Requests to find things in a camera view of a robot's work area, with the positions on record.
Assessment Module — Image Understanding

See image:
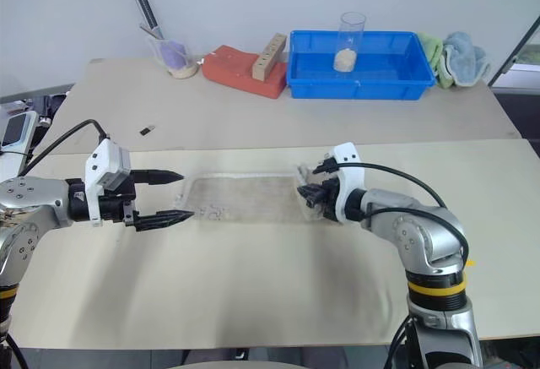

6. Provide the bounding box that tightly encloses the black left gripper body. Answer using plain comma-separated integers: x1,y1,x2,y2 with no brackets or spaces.
99,170,138,225

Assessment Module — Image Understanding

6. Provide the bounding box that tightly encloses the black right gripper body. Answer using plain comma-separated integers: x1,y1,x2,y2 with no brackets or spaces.
321,176,343,220

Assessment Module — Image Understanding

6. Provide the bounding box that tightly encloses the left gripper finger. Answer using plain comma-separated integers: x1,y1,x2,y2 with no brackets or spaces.
132,169,185,187
125,209,196,233

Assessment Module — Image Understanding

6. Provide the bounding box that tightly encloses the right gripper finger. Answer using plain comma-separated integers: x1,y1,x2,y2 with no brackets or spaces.
311,157,340,176
296,184,331,210

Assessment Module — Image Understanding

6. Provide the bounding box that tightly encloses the clear plastic bag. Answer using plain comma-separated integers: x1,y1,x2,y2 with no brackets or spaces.
174,163,324,223

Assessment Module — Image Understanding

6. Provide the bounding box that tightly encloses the blue plastic bin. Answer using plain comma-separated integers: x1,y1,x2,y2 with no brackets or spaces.
287,30,437,100

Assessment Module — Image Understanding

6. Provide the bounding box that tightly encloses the beige lump in cylinder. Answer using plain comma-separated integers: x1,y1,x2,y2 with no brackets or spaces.
334,47,358,73

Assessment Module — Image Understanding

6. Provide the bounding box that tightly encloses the clear glass beaker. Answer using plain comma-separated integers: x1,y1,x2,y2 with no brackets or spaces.
145,26,200,79

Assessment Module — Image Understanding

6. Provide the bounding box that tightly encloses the purple item in beaker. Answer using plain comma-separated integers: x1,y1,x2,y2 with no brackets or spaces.
159,39,187,70

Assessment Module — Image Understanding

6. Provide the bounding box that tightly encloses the wooden block with holes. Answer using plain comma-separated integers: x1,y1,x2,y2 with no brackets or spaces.
251,33,289,81

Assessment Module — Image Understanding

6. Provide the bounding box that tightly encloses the white device with screen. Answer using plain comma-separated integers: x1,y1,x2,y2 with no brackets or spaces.
0,111,40,153

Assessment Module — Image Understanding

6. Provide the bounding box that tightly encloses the red rectangular block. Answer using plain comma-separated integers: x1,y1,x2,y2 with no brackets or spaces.
201,44,289,100

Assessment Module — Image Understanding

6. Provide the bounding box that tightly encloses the clear glass cylinder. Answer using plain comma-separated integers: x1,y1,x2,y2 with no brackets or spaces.
333,11,367,73

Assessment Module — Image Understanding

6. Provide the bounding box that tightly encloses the green cloth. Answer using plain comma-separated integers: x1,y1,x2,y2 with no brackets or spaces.
417,31,455,90

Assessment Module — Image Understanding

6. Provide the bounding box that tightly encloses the light blue cloth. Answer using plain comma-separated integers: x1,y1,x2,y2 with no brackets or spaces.
440,31,493,89

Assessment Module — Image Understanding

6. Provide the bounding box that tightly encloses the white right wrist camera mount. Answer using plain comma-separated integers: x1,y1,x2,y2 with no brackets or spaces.
327,142,366,223

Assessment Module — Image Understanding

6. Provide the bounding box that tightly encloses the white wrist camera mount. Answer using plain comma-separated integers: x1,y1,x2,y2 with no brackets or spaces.
327,142,366,223
83,138,132,227

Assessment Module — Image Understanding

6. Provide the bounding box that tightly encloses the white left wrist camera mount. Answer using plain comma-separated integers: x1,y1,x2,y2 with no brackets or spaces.
83,138,132,227

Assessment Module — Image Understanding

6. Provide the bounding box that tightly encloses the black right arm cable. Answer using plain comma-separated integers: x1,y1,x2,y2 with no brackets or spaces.
337,161,471,260

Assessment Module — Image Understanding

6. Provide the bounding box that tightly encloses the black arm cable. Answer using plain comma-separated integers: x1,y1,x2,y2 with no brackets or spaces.
16,119,111,178
337,161,471,260

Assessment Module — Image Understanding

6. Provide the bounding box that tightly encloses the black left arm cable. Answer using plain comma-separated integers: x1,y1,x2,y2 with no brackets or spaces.
16,119,111,178

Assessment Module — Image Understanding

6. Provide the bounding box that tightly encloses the thin black cable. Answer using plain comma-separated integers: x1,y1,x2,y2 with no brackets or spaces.
386,313,419,369

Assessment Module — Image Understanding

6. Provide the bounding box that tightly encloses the dark metal frame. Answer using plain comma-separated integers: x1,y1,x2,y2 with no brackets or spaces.
490,17,540,88

